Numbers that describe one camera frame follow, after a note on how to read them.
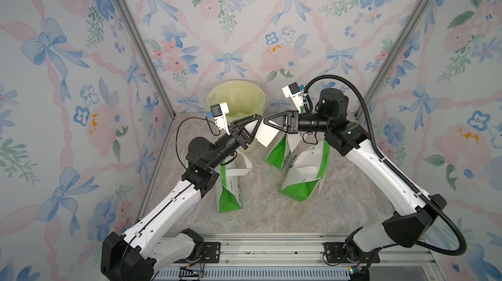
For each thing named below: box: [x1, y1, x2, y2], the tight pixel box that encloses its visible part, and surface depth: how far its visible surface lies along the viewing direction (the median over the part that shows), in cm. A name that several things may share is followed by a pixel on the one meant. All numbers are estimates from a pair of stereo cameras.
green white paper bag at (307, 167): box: [279, 131, 331, 202], surface depth 82 cm
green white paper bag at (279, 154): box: [265, 133, 291, 170], surface depth 91 cm
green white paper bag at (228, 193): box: [215, 150, 253, 214], surface depth 74 cm
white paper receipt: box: [254, 118, 280, 148], surface depth 60 cm
